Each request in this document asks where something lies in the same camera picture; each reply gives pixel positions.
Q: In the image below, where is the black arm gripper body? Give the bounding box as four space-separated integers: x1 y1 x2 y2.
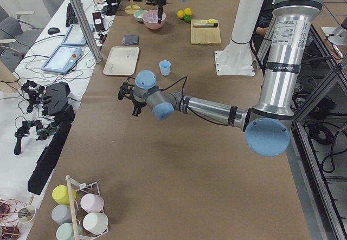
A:
118 77 146 110

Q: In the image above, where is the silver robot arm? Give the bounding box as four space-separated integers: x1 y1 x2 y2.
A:
118 0 324 157

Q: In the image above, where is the pile of clear ice cubes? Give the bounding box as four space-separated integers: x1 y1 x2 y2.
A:
143 10 158 23

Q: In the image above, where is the light blue cup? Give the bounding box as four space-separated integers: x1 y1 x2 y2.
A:
159 60 171 76

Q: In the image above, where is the pink cup on rack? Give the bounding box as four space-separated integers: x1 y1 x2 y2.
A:
80 193 104 213

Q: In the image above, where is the yellow cup on rack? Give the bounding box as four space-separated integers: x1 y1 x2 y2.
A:
52 185 69 205

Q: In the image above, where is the white cup on rack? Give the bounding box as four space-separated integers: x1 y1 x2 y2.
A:
82 212 108 235

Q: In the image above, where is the grey cup on rack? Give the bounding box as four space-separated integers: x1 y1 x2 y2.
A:
51 205 72 225

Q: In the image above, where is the mint cup on rack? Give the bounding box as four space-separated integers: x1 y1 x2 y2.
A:
56 223 74 240

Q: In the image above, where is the paper cup with whisk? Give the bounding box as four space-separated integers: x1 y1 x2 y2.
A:
17 205 36 224

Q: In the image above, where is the pink bowl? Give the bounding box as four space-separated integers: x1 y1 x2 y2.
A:
143 13 166 30

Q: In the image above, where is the whole lemon far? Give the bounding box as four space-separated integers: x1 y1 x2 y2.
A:
177 10 185 19

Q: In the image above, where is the whole lemon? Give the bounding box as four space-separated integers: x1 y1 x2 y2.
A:
184 8 192 16
177 10 185 19

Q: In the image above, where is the mint green bowl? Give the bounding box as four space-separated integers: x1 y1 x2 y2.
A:
133 9 147 23

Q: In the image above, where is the whole lemon near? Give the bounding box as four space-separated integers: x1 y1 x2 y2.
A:
184 8 192 16

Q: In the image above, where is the green lime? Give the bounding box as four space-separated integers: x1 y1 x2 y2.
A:
184 15 191 23

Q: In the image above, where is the cream rabbit tray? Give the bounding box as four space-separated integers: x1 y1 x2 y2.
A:
103 46 140 76

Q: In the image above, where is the grey folded cloth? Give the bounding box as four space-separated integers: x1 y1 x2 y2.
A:
122 34 139 46

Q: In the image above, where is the black spare gripper stand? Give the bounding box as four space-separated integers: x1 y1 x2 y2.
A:
28 82 75 195

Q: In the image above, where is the blue teach pendant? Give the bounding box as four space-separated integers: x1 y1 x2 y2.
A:
41 45 82 74
61 24 87 47

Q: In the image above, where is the black keyboard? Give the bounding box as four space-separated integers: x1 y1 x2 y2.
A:
65 3 78 28

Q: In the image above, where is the black computer mouse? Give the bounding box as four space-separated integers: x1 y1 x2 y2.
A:
47 27 60 35

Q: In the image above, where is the seated person in black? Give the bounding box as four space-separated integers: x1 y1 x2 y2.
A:
254 0 279 39

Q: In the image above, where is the aluminium frame post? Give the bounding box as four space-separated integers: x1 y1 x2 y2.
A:
69 0 102 63

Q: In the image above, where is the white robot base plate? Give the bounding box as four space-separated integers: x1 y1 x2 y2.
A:
215 0 264 76

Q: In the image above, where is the white wire cup rack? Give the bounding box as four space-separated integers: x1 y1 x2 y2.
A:
66 175 109 239

